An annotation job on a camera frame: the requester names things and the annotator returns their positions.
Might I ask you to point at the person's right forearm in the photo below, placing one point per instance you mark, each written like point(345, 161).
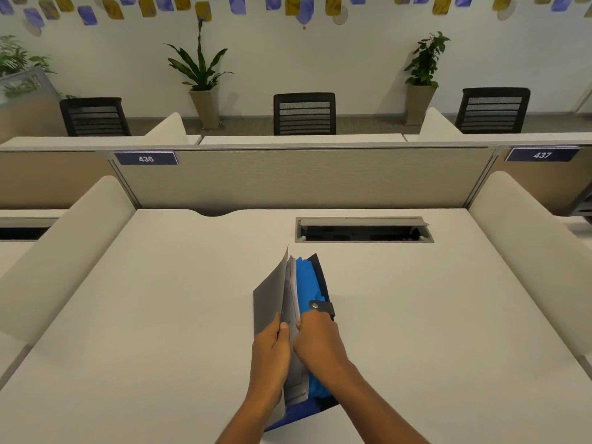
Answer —
point(370, 411)

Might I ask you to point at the fern-like green plant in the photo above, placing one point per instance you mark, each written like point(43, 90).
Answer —
point(18, 57)

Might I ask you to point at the person's left forearm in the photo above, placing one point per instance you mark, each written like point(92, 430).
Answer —
point(253, 416)

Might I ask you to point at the person's right hand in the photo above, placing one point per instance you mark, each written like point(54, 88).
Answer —
point(321, 344)

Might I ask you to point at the person's left hand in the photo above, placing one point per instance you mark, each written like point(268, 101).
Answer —
point(269, 353)

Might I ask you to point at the blue desk number label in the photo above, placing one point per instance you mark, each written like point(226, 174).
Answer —
point(146, 158)
point(542, 154)

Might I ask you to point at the blue expanding file folder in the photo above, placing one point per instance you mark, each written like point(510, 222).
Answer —
point(270, 291)

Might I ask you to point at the beige fabric desk partition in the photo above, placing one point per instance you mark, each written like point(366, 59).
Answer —
point(305, 180)
point(545, 184)
point(51, 180)

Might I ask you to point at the bushy small-leaf potted plant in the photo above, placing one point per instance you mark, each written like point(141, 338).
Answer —
point(423, 73)

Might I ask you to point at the black mesh office chair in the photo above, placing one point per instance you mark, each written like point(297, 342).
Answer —
point(304, 114)
point(95, 117)
point(492, 110)

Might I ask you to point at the blue and yellow wall decals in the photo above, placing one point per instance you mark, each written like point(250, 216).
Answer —
point(296, 6)

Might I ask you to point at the long-leaf potted plant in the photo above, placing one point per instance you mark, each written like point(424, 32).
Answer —
point(202, 83)

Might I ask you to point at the person's left thumb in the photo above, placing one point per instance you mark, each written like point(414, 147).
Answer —
point(284, 329)

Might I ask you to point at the frosted glass screen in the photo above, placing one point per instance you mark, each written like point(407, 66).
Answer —
point(27, 85)

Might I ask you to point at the white desk side divider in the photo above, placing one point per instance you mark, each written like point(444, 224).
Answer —
point(60, 254)
point(439, 127)
point(169, 129)
point(532, 245)

